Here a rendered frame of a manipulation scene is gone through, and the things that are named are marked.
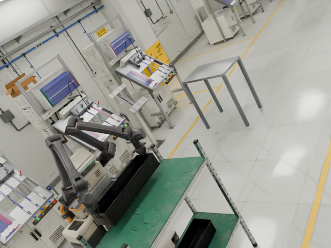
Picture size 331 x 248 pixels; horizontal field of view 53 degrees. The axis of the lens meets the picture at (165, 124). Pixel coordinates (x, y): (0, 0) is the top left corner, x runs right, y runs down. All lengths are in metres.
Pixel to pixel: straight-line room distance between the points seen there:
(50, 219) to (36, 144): 2.05
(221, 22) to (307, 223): 6.09
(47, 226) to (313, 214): 2.96
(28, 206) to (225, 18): 6.07
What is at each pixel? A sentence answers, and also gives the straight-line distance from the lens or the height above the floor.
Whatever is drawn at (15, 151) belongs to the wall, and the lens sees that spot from 5.99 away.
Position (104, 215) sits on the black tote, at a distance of 2.15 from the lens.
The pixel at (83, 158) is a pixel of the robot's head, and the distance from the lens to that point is 2.47.
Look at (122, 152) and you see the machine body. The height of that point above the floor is 0.25.
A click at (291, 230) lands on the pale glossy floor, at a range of 2.95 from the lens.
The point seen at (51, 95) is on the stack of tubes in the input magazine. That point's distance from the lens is 4.65.
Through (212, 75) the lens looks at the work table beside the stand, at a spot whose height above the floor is 0.80.
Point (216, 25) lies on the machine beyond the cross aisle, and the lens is 8.36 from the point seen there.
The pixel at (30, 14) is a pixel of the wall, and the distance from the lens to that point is 6.70.
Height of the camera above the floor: 2.15
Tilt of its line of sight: 22 degrees down
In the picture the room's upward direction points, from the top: 31 degrees counter-clockwise
